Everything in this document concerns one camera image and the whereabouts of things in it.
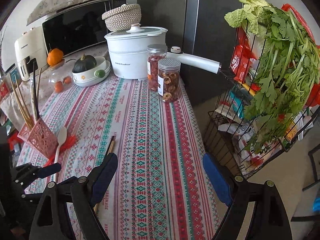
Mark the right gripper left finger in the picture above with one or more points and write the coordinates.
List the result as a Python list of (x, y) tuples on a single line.
[(51, 219)]

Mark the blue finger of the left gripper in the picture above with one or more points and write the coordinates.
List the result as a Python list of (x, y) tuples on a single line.
[(49, 170)]

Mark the pink perforated utensil holder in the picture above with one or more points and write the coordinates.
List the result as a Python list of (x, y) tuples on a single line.
[(40, 137)]

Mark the white plastic spoon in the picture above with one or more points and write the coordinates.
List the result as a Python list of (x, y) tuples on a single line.
[(61, 139)]

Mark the long bamboo chopstick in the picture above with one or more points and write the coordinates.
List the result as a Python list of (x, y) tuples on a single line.
[(38, 84)]

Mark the black chopstick gold band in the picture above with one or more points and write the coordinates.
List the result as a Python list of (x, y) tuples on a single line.
[(34, 100)]

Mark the patterned tablecloth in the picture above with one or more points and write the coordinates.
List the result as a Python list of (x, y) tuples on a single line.
[(160, 189)]

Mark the glass jar red label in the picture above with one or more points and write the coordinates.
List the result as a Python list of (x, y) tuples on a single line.
[(4, 89)]

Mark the glass jar with tomatoes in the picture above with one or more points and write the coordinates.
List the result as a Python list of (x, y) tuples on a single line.
[(60, 76)]

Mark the white ceramic casserole dish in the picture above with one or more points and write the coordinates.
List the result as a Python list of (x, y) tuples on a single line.
[(95, 75)]

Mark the orange fruit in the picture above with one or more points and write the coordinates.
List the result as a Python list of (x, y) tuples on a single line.
[(54, 56)]

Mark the dark green squash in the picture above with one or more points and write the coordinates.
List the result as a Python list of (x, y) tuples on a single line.
[(86, 62)]

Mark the cream air fryer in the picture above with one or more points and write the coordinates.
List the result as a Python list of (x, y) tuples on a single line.
[(30, 51)]

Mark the red plastic bag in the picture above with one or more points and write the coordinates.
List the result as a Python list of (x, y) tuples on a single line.
[(303, 82)]

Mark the black microwave oven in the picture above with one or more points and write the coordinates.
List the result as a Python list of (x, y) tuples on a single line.
[(78, 27)]

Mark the white electric cooking pot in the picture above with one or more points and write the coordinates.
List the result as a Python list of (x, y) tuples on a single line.
[(128, 52)]

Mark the jar of dried fruit rings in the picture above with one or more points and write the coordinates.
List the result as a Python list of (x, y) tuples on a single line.
[(168, 79)]

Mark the leafy green vegetables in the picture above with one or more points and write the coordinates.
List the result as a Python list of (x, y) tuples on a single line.
[(273, 106)]

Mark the jar of red dried fruit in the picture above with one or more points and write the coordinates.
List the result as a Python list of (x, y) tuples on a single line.
[(156, 52)]

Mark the woven lidded basket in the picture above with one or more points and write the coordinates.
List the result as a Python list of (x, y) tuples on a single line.
[(121, 18)]

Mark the grey refrigerator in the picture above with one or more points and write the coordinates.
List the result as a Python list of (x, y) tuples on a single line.
[(196, 26)]

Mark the pale cabbage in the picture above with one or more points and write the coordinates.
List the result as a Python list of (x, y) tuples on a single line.
[(250, 13)]

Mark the black wire rack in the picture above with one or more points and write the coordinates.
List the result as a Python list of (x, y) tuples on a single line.
[(228, 132)]

